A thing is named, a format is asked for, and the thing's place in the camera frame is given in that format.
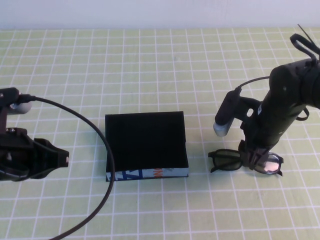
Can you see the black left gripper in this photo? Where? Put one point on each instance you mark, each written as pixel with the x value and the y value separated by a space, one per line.
pixel 15 150

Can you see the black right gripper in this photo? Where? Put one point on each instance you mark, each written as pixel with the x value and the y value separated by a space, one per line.
pixel 270 125

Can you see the black frame glasses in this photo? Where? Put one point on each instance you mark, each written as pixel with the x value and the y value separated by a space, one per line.
pixel 225 162

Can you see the black printed glasses case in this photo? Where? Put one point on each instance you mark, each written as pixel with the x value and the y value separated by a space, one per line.
pixel 147 140

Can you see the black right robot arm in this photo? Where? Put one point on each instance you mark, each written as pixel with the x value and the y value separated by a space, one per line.
pixel 287 80

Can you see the black right camera mount bracket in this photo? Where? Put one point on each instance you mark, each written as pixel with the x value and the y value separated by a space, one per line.
pixel 246 106

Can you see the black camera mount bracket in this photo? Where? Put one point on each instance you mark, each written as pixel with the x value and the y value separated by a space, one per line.
pixel 3 117
pixel 246 106

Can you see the right wrist camera black grey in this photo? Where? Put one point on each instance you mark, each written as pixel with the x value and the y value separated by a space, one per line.
pixel 226 112

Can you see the wrist camera black grey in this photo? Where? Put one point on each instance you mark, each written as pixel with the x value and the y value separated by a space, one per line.
pixel 226 112
pixel 21 108

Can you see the left wrist camera black grey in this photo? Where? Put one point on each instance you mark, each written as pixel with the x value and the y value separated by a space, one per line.
pixel 21 108

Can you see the black left camera mount bracket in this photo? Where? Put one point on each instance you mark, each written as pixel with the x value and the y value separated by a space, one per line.
pixel 3 117

